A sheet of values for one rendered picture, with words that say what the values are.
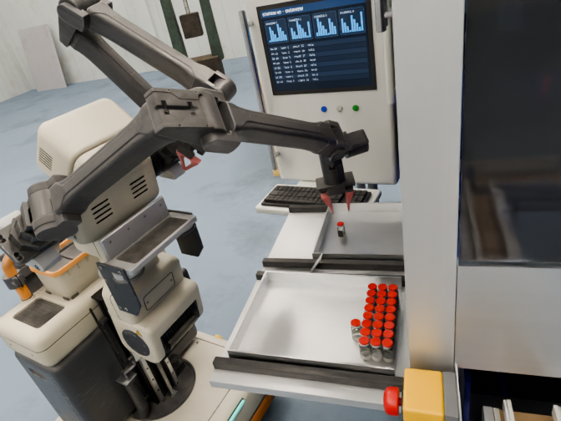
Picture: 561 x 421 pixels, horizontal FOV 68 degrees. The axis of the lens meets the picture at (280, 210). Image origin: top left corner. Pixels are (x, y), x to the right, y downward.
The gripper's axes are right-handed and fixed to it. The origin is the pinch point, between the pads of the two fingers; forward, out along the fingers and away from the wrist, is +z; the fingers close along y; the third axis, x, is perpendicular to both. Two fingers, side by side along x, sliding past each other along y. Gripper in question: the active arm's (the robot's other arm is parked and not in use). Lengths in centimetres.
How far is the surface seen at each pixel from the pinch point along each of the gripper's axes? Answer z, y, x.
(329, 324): 8.6, -7.4, -33.6
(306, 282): 8.3, -11.9, -18.8
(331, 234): 9.2, -4.1, 1.8
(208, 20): -7, -157, 684
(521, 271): -23, 20, -60
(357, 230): 9.6, 3.8, 1.9
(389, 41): -36.6, 21.6, 20.2
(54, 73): 42, -648, 995
